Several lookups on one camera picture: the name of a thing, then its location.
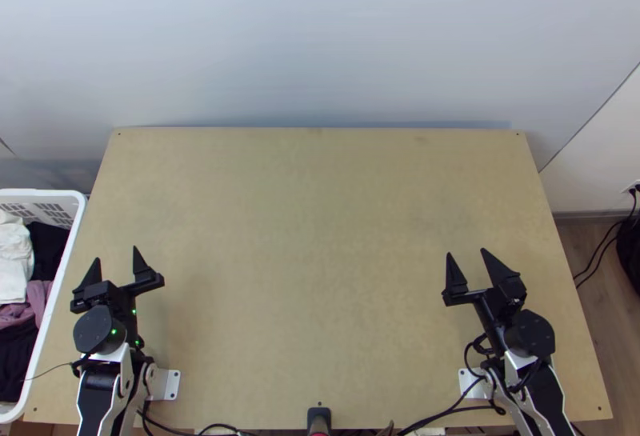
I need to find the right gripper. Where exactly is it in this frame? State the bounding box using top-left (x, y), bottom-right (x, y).
top-left (441, 247), bottom-right (519, 348)

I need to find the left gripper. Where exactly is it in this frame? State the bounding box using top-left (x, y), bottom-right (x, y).
top-left (73, 245), bottom-right (166, 311)

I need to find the white laundry basket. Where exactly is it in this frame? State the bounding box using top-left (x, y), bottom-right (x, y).
top-left (0, 189), bottom-right (89, 425)

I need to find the heap of clothes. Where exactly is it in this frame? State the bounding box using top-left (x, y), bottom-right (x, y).
top-left (0, 208), bottom-right (71, 405)

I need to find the black bag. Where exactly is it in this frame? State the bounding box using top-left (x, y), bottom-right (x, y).
top-left (615, 214), bottom-right (640, 300)

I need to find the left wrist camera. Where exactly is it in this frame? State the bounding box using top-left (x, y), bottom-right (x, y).
top-left (71, 283), bottom-right (110, 313)

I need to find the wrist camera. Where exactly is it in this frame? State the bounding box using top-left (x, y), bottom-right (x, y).
top-left (71, 283), bottom-right (110, 313)
top-left (494, 275), bottom-right (529, 313)

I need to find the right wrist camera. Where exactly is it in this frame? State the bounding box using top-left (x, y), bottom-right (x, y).
top-left (494, 275), bottom-right (529, 313)

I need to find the black cable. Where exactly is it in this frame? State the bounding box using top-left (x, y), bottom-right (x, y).
top-left (141, 398), bottom-right (246, 436)
top-left (572, 186), bottom-right (640, 279)
top-left (394, 401), bottom-right (507, 436)
top-left (21, 362), bottom-right (85, 383)
top-left (574, 218), bottom-right (640, 290)

